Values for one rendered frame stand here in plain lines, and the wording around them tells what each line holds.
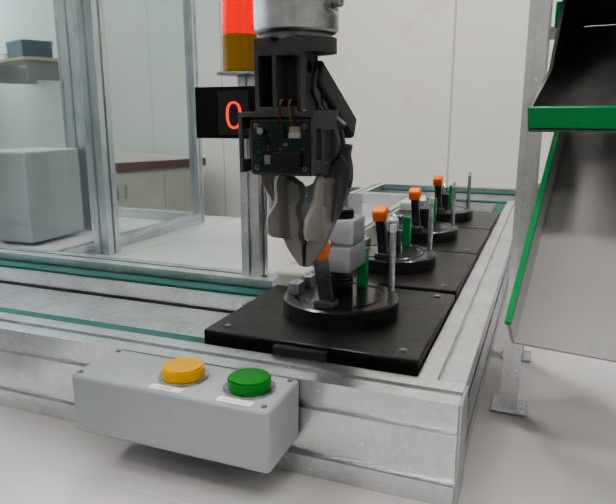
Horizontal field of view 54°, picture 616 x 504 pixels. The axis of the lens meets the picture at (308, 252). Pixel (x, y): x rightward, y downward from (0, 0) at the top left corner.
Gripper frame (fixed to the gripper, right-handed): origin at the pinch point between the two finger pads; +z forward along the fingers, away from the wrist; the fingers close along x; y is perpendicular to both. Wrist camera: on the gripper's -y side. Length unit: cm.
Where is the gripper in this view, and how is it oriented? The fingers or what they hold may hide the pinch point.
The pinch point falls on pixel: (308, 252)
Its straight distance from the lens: 60.4
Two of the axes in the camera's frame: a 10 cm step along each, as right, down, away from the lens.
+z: 0.1, 9.7, 2.4
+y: -3.7, 2.3, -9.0
